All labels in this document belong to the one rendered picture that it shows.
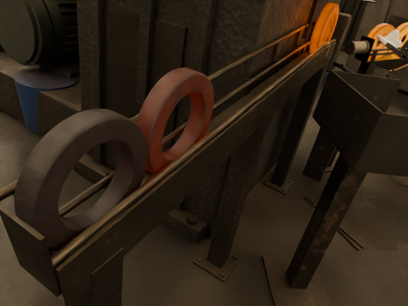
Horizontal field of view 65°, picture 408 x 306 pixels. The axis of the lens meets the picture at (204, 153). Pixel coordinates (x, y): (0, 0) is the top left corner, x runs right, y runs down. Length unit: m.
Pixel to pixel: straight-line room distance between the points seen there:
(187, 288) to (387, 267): 0.80
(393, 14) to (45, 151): 3.86
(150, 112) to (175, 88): 0.05
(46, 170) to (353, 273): 1.22
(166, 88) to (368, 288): 1.12
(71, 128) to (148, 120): 0.13
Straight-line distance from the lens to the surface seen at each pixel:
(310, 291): 1.25
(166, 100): 0.46
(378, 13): 4.08
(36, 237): 0.38
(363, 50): 1.68
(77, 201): 0.48
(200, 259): 1.19
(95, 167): 1.47
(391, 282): 1.47
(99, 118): 0.38
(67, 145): 0.36
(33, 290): 1.16
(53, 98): 1.67
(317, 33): 1.26
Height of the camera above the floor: 0.92
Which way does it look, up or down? 32 degrees down
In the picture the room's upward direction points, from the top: 11 degrees clockwise
